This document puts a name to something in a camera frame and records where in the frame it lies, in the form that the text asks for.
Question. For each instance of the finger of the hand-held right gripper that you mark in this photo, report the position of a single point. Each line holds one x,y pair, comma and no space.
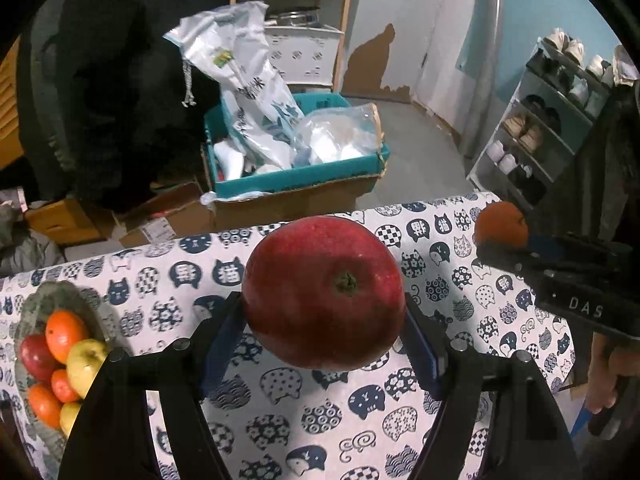
545,250

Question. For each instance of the flattened cardboard box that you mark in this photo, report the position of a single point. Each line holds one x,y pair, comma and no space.
175,215

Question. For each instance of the cat print tablecloth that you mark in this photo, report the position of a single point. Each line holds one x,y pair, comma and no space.
300,410

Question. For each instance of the bright yellow lemon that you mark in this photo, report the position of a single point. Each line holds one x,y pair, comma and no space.
87,365

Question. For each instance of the red apple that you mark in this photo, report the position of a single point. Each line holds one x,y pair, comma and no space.
35,357
310,300

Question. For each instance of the black hanging coat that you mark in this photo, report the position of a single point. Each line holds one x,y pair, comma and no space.
110,85

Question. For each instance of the large orange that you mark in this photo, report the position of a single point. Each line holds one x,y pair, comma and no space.
45,405
65,335

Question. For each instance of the white rice bag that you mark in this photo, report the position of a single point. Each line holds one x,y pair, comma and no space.
250,90

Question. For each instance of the teal box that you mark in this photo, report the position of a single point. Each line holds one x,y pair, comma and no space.
300,175

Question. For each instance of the white door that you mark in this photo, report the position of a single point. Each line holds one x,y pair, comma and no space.
450,35

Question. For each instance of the patterned ceramic bowl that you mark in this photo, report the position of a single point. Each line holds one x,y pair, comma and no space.
55,295

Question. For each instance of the small mandarin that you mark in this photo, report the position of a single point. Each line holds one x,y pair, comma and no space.
64,386
500,225

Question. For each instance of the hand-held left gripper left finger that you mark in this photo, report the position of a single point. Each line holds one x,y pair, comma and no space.
222,355

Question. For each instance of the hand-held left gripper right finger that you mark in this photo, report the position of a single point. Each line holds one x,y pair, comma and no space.
422,355

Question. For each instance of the wooden louvre doors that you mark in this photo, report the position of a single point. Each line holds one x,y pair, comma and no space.
7,110

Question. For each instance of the white perforated basket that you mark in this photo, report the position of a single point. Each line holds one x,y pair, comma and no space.
300,55

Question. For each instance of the steel pot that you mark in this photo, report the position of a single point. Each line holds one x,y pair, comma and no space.
300,17

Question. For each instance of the wooden crate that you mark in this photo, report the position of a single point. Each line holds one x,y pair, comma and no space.
65,222

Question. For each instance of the beige hanging bag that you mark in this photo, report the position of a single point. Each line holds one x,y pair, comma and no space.
625,65

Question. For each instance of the grey shoe rack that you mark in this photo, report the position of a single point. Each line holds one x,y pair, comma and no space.
565,110

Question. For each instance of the clear plastic bag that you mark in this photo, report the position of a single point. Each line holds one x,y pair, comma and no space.
340,140

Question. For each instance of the brown cardboard box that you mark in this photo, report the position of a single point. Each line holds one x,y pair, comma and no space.
300,200

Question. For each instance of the pile of grey clothes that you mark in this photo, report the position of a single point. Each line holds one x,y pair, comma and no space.
25,250

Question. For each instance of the person's right hand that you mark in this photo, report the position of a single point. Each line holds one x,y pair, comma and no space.
600,375

